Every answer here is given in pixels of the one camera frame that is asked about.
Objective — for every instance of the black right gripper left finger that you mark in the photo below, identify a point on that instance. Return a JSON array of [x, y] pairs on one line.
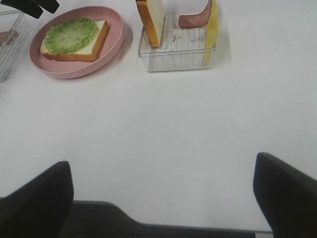
[[40, 207]]

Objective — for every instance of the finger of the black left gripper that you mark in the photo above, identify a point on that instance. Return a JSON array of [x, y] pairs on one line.
[[29, 7], [49, 5]]

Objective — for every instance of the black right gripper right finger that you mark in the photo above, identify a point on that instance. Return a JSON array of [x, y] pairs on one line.
[[286, 196]]

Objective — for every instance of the green lettuce leaf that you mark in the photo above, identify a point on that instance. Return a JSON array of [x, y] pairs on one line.
[[70, 35]]

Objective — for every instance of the bacon strip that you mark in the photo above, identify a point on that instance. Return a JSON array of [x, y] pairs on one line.
[[8, 37], [196, 20]]

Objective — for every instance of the bread slice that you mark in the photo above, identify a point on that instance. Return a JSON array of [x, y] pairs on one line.
[[87, 53], [152, 15]]

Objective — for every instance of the left clear plastic container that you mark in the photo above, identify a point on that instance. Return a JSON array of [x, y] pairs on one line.
[[11, 55]]

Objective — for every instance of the clear plastic container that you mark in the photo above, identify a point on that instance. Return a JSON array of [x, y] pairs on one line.
[[11, 55], [180, 49]]

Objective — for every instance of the pink round plate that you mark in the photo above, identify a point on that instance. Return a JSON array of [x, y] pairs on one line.
[[73, 69]]

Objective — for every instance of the right clear plastic container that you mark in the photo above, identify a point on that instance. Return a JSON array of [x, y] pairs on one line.
[[180, 49]]

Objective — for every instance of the yellow cheese slice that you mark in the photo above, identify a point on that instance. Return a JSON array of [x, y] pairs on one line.
[[212, 31]]

